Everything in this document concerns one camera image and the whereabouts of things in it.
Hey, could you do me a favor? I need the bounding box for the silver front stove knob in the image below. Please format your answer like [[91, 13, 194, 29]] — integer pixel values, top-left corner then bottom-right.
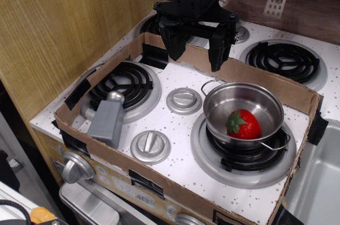
[[130, 130, 171, 165]]

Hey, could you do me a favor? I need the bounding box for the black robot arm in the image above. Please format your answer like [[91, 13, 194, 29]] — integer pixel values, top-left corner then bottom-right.
[[154, 0, 239, 72]]

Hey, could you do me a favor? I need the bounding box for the silver oven door handle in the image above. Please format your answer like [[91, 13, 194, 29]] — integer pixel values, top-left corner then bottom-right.
[[59, 183, 121, 224]]

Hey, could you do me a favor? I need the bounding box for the silver oven front knob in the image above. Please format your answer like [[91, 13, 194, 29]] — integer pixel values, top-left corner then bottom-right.
[[62, 151, 95, 184]]

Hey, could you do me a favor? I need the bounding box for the silver back stove knob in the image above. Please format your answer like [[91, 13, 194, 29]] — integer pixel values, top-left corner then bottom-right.
[[235, 22, 250, 44]]

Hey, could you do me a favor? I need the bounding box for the red toy strawberry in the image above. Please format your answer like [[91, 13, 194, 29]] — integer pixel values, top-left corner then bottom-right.
[[226, 109, 261, 140]]

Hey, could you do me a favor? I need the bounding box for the silver oven knob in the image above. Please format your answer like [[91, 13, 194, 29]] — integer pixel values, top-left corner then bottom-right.
[[175, 213, 205, 225], [62, 151, 95, 184]]

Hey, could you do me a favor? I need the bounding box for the front left coil burner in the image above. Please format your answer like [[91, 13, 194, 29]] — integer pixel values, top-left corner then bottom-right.
[[81, 61, 162, 124]]

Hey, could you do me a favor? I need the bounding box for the silver lower oven knob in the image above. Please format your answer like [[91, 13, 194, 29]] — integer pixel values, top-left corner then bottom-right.
[[175, 213, 205, 225]]

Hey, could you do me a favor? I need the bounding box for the back left coil burner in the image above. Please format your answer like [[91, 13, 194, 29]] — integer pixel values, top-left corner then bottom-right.
[[132, 12, 208, 48]]

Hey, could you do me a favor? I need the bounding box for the silver stove knob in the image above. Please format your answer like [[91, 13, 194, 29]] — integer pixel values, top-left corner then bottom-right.
[[235, 22, 250, 44], [166, 88, 202, 115], [130, 130, 171, 165]]

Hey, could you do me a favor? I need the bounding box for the brown cardboard box frame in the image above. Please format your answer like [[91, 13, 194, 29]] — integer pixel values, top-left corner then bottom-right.
[[55, 33, 323, 224]]

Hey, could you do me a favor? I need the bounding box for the digital clock panel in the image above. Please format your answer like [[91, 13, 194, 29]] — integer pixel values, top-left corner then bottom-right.
[[112, 176, 155, 208]]

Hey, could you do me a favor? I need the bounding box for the coil burner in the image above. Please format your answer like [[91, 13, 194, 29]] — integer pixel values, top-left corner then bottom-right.
[[190, 114, 296, 189], [240, 39, 328, 91], [81, 61, 162, 124], [132, 12, 208, 48]]

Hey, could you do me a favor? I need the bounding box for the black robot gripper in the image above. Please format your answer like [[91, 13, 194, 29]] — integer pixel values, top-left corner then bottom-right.
[[154, 0, 237, 72]]

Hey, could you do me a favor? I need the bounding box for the hanging metal slotted spatula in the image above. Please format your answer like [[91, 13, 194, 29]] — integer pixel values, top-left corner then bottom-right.
[[263, 0, 286, 21]]

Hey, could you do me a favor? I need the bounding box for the stainless steel pot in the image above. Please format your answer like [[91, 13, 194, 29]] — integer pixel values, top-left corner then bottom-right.
[[203, 82, 291, 151]]

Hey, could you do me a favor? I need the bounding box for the grey toy sink basin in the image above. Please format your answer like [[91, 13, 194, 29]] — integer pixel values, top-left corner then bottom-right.
[[280, 120, 339, 224]]

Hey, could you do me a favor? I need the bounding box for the front right coil burner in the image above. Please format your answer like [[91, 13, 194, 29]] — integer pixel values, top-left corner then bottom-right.
[[190, 114, 296, 189]]

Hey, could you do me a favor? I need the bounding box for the back right coil burner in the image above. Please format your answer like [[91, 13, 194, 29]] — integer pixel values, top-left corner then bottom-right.
[[240, 39, 328, 91]]

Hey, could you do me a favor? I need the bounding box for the silver centre stove knob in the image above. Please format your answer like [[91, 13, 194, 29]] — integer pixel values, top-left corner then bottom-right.
[[166, 88, 202, 115]]

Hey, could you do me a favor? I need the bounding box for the black cable bottom left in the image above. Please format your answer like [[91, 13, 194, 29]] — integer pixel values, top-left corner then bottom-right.
[[0, 199, 32, 225]]

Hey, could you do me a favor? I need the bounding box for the grey pepper shaker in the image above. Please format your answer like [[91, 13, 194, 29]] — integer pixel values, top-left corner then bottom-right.
[[87, 91, 125, 149]]

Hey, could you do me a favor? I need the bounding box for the orange object bottom left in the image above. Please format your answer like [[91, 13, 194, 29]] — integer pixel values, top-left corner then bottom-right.
[[29, 207, 56, 224]]

